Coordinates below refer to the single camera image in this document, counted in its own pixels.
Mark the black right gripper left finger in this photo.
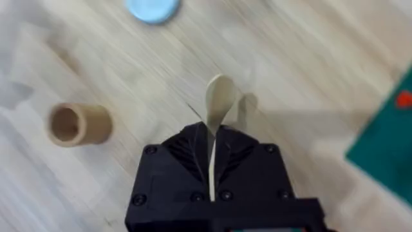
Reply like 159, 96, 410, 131
124, 121, 213, 217

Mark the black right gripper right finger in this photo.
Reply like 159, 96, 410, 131
212, 124, 299, 203

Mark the wooden spoon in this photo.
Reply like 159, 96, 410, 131
205, 74, 236, 202

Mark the tan cylindrical container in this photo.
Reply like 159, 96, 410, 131
46, 102, 113, 148

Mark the green board with toy blocks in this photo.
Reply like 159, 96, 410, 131
344, 66, 412, 206

